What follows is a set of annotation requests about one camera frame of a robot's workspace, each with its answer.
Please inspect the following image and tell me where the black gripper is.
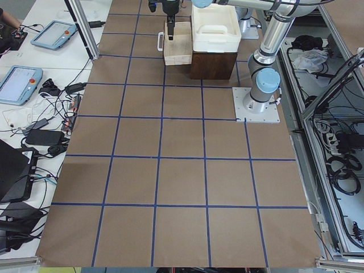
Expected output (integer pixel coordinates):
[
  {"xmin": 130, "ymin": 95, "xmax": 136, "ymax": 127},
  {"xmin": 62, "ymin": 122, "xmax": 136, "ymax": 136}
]
[{"xmin": 148, "ymin": 0, "xmax": 180, "ymax": 40}]

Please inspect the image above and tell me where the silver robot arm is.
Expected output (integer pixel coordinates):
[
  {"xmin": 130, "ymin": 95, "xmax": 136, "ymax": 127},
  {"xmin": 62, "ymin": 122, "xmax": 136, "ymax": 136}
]
[{"xmin": 192, "ymin": 0, "xmax": 328, "ymax": 114}]

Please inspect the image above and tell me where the dark brown drawer cabinet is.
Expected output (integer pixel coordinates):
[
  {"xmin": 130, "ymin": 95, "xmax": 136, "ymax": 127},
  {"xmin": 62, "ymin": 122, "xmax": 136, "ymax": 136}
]
[{"xmin": 190, "ymin": 51, "xmax": 238, "ymax": 80}]

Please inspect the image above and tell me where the white plastic tray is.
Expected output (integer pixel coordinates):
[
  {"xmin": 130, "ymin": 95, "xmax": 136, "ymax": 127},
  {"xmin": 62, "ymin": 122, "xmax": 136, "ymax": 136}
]
[{"xmin": 191, "ymin": 3, "xmax": 241, "ymax": 53}]

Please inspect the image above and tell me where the blue teach pendant far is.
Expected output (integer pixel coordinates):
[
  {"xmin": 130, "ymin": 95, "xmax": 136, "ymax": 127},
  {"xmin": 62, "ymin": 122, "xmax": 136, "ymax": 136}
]
[{"xmin": 31, "ymin": 20, "xmax": 77, "ymax": 50}]

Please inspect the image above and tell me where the blue teach pendant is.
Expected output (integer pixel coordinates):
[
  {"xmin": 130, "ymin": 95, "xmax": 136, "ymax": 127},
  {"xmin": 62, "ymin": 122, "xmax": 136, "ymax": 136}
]
[
  {"xmin": 31, "ymin": 20, "xmax": 77, "ymax": 50},
  {"xmin": 1, "ymin": 65, "xmax": 43, "ymax": 106}
]

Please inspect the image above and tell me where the white cloth bundle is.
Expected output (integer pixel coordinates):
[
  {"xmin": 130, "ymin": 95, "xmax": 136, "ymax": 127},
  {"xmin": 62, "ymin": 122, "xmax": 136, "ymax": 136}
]
[{"xmin": 292, "ymin": 49, "xmax": 328, "ymax": 73}]

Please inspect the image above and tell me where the blue teach pendant near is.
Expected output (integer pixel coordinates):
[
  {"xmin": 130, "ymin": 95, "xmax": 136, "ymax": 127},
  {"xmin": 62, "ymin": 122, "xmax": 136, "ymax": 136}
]
[{"xmin": 1, "ymin": 65, "xmax": 43, "ymax": 106}]

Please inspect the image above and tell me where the black power adapter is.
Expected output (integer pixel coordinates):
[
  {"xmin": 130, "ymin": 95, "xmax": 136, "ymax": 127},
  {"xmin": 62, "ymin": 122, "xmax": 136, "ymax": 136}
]
[{"xmin": 25, "ymin": 130, "xmax": 65, "ymax": 146}]

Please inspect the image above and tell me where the black laptop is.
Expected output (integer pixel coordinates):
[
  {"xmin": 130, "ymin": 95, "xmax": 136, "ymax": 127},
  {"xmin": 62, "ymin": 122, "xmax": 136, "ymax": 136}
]
[{"xmin": 1, "ymin": 141, "xmax": 39, "ymax": 203}]

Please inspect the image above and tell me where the wooden drawer with white handle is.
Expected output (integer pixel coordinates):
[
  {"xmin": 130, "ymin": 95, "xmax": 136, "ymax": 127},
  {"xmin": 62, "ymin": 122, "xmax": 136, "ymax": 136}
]
[{"xmin": 157, "ymin": 21, "xmax": 192, "ymax": 66}]

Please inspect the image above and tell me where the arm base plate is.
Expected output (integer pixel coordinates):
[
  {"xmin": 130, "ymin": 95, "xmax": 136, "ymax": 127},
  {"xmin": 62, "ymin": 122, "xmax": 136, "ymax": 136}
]
[
  {"xmin": 232, "ymin": 87, "xmax": 280, "ymax": 123},
  {"xmin": 238, "ymin": 18, "xmax": 259, "ymax": 40}
]

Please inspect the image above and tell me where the aluminium frame post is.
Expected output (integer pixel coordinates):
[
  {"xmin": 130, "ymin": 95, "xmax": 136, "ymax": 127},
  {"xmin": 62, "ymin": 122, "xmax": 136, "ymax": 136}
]
[{"xmin": 64, "ymin": 0, "xmax": 100, "ymax": 61}]

